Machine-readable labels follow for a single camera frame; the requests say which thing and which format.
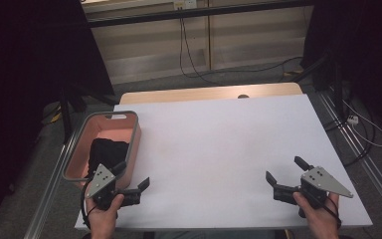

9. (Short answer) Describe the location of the right hand-held gripper cable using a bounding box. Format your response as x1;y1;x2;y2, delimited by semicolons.
302;192;342;230

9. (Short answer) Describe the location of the black horizontal bar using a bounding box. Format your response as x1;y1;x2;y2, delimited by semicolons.
86;0;312;29

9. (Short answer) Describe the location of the black metal stand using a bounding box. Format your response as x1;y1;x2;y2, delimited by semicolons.
291;53;346;122
59;84;118;143

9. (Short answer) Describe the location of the white wall socket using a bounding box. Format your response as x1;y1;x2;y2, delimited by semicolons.
173;0;198;10

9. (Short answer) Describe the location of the white table board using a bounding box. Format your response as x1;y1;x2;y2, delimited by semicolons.
74;94;373;232

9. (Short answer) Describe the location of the black floor cable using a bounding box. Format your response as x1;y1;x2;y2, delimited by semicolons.
322;99;377;167

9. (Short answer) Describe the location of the person's left hand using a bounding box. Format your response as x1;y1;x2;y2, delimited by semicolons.
86;194;125;239

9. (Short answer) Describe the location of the left hand-held gripper cable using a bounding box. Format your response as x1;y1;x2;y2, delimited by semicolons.
80;178;99;231

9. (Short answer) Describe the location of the wooden table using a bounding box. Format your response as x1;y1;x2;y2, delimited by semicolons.
118;82;304;106

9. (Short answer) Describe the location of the black hanging cable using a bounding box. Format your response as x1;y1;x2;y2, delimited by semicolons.
178;16;304;86

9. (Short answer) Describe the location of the aluminium rail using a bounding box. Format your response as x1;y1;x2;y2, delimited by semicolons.
317;91;382;217
23;128;81;239

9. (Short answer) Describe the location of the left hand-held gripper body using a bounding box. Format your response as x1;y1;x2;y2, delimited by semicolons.
85;162;142;211

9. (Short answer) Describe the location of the black curtain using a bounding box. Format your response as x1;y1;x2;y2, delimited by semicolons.
0;0;115;230
301;0;382;133

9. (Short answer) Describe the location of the hand-held gripper cable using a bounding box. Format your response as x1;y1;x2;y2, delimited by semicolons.
302;192;342;230
80;178;99;231

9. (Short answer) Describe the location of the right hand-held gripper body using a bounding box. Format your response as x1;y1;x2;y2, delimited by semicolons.
273;165;354;218

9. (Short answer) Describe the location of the pink storage basket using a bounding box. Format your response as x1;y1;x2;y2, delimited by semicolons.
62;110;142;191

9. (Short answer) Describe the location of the black tank top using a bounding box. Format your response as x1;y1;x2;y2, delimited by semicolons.
88;137;130;177

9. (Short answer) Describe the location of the person's right hand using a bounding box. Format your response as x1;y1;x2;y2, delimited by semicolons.
292;191;342;239

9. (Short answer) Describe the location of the white cable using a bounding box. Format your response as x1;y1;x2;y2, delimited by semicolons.
342;99;382;148

